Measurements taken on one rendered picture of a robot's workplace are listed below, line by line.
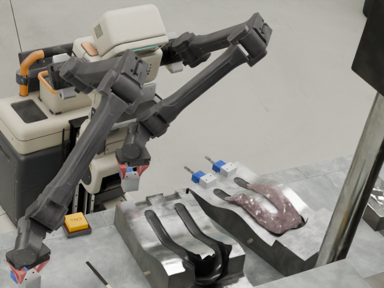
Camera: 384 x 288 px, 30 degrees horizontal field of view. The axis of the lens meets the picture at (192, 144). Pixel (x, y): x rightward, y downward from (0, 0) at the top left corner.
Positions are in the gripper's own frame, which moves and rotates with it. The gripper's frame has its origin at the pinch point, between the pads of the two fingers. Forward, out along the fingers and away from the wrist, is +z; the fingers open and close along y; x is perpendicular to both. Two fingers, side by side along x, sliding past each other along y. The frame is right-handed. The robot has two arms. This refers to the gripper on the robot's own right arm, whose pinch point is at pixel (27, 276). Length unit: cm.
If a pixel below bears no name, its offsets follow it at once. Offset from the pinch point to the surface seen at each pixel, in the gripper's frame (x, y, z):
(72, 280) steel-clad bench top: 1.3, 17.3, 14.4
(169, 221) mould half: -4, 52, 6
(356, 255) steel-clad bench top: -48, 99, 14
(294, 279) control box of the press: -69, 9, -52
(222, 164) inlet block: 7, 90, 7
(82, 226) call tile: 15.1, 31.9, 10.9
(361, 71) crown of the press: -60, 27, -88
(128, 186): 13, 49, 2
